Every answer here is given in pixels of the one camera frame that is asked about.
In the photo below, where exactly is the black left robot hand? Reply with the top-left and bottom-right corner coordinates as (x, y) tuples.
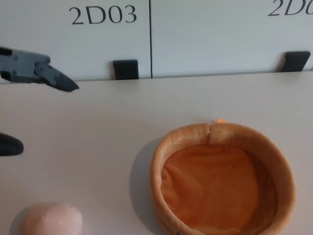
(0, 47), (80, 157)

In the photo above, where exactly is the pink plush dumpling toy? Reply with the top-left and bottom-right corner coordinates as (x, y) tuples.
(18, 202), (83, 235)

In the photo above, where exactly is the orange round plush plate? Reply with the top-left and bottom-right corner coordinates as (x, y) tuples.
(149, 118), (296, 235)

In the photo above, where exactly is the white cabinet door marked 2D03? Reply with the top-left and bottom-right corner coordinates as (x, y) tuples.
(0, 0), (153, 84)

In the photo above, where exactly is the white cabinet door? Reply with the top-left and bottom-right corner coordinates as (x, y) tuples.
(148, 0), (313, 79)

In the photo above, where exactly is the black cabinet door handle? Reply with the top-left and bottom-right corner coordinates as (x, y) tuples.
(112, 59), (139, 80)
(278, 51), (312, 72)

